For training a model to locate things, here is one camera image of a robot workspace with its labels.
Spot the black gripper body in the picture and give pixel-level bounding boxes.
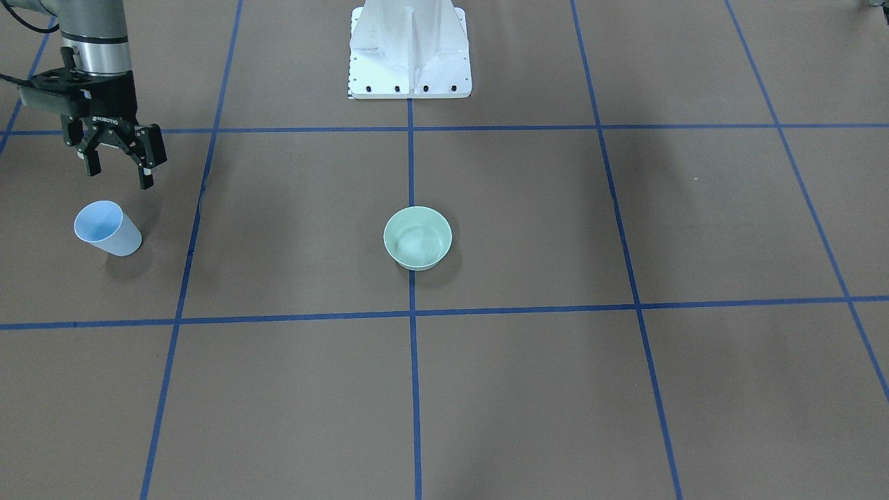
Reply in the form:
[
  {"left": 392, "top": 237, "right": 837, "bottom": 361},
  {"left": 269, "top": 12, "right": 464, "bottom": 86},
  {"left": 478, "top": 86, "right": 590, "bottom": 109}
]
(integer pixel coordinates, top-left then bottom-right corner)
[{"left": 61, "top": 69, "right": 150, "bottom": 155}]

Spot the light blue plastic cup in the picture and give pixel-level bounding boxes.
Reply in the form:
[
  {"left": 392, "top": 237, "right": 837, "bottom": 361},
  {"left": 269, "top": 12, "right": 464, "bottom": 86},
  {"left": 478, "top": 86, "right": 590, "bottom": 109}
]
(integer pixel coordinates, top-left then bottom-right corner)
[{"left": 73, "top": 200, "right": 143, "bottom": 257}]

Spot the pale green bowl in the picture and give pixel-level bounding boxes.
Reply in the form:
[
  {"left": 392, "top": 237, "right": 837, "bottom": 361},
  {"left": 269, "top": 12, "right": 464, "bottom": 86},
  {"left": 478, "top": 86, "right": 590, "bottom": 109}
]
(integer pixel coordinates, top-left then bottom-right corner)
[{"left": 382, "top": 206, "right": 453, "bottom": 272}]

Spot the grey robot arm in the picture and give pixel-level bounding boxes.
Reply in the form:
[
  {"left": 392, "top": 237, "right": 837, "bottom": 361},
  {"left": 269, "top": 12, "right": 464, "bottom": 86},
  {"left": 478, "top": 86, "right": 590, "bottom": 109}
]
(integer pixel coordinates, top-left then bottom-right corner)
[{"left": 2, "top": 1, "right": 167, "bottom": 190}]

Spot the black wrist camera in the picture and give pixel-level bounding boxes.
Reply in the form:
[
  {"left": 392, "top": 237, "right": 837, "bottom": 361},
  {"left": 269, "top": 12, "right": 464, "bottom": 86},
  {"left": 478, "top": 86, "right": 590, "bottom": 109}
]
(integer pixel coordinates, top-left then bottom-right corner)
[{"left": 16, "top": 75, "right": 90, "bottom": 118}]

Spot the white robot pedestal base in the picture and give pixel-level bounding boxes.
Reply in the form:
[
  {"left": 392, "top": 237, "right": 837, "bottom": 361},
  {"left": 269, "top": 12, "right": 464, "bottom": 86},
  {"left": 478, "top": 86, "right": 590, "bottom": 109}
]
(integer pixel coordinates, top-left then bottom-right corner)
[{"left": 347, "top": 1, "right": 473, "bottom": 99}]

